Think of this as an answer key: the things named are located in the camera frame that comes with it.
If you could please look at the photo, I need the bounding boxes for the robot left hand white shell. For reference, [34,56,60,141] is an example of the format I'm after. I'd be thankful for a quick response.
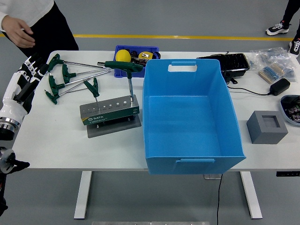
[0,53,49,118]

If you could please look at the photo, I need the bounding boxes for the blue resistor strip bundle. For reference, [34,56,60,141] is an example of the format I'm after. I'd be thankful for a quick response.
[258,63,285,84]

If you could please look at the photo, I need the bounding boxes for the person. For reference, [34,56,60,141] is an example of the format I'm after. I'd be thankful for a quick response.
[265,0,300,57]
[0,0,79,57]

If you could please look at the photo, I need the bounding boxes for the clear plastic parts bag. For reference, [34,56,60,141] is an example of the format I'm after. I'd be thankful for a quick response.
[276,57,297,78]
[248,46,291,68]

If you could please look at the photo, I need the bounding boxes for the yellow ball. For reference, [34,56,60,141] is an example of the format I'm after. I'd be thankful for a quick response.
[116,49,132,63]

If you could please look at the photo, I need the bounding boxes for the small green T-handle hex key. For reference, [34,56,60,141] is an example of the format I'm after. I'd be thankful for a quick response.
[65,77,99,94]

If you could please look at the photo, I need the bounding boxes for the small circuit boards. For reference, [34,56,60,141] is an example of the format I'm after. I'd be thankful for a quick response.
[282,97,300,123]

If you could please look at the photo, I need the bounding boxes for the person's right hand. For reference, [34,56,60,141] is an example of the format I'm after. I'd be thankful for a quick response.
[1,15,36,47]

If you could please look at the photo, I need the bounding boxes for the black plastic tray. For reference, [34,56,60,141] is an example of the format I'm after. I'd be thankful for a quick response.
[196,53,250,85]

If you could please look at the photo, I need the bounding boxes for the black adapter cord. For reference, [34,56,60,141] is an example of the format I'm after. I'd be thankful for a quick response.
[226,85,272,96]

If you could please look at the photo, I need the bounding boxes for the yellow tape measure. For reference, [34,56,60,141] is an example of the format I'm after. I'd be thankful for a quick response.
[138,51,153,60]

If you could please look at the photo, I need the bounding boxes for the green metal hex key stand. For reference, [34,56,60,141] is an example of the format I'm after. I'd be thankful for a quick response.
[79,95,143,138]

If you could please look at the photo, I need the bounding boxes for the grey hollow foam block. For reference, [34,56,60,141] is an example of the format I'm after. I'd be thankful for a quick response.
[246,110,289,144]

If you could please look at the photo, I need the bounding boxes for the black table control panel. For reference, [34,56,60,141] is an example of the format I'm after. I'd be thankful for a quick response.
[276,171,300,177]

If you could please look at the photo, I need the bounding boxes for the white black sneaker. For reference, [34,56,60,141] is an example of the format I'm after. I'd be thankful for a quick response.
[289,38,300,57]
[265,20,291,36]

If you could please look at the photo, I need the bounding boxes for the black hanging floor cable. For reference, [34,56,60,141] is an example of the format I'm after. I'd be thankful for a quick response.
[216,173,224,225]

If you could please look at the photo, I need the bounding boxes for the thin green T-handle hex key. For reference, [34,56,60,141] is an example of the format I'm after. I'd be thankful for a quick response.
[83,79,101,110]

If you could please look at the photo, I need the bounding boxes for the small blue parts bin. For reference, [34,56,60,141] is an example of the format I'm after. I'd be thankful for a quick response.
[114,45,160,78]

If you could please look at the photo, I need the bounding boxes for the white table leg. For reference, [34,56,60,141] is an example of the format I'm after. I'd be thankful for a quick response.
[74,171,92,220]
[239,171,263,220]

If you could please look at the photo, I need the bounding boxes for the light blue bowl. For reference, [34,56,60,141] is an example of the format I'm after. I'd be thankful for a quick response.
[280,94,300,127]

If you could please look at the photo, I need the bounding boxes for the dark metal parts pile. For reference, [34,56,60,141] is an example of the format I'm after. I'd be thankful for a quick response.
[131,57,149,68]

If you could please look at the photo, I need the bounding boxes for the large blue plastic box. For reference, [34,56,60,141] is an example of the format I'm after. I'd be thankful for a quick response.
[142,58,247,176]

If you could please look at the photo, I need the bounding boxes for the large green T-handle hex key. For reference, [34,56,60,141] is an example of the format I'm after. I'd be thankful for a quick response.
[97,60,144,103]

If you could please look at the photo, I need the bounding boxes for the black power adapter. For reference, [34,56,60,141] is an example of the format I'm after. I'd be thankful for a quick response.
[269,78,291,96]

